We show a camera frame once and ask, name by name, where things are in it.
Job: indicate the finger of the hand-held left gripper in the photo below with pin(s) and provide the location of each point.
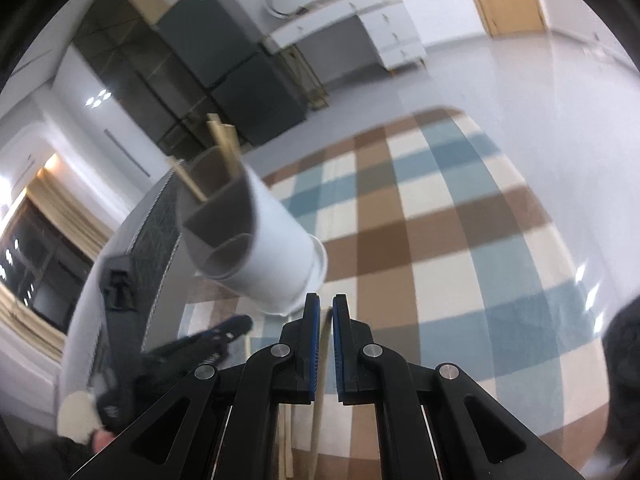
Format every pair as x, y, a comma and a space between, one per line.
210, 335
120, 300

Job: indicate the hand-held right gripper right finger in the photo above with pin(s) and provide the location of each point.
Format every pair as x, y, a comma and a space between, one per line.
340, 350

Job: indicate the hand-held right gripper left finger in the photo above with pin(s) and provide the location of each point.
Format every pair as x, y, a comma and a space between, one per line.
312, 350

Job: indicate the long bamboo chopstick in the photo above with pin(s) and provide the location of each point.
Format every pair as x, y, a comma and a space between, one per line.
317, 435

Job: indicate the white divided utensil holder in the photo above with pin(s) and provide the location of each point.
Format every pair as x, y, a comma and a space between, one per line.
280, 250

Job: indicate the person's left forearm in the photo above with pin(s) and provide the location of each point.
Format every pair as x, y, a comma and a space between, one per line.
77, 412

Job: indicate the person's left hand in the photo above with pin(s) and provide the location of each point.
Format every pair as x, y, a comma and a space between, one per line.
103, 441

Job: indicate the grey quilted mattress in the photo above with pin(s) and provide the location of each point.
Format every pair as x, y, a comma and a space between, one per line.
155, 240

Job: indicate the dark window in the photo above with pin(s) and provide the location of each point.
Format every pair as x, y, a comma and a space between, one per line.
45, 280

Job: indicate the beige curtain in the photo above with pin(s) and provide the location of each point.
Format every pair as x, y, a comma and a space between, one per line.
65, 200

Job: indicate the checkered blue brown rug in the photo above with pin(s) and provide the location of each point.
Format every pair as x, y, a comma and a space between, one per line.
450, 260

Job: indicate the dark glass cabinet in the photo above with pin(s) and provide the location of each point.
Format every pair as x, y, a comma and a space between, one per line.
130, 75

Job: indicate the gold metal rack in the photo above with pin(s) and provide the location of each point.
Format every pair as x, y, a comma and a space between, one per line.
310, 85

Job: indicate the dark grey fridge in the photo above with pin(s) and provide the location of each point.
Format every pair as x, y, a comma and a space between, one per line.
235, 60

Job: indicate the dark cloth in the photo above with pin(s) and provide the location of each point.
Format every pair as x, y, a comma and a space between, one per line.
625, 375

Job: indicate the white vanity desk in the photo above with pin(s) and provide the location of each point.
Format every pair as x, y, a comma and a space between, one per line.
395, 25

